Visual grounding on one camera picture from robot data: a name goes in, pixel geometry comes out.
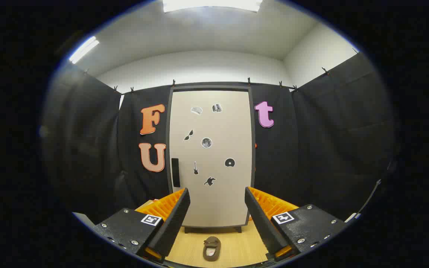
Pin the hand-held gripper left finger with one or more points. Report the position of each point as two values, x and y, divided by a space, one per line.
175 223

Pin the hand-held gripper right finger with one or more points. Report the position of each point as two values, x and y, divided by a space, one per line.
261 223

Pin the brown fuzzy shoe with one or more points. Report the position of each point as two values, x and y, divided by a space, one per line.
212 241

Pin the beige shoe cabinet door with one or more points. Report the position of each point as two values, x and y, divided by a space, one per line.
218 201

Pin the grey shoe cabinet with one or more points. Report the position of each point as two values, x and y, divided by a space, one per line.
210 88

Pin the black backdrop cloth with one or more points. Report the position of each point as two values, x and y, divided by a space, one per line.
311 149

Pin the white and green sheet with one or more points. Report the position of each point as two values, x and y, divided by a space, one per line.
351 217

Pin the narrow ceiling light strip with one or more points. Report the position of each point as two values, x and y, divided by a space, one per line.
84 49

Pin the wide ceiling light panel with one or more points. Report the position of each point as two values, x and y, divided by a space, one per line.
210 4

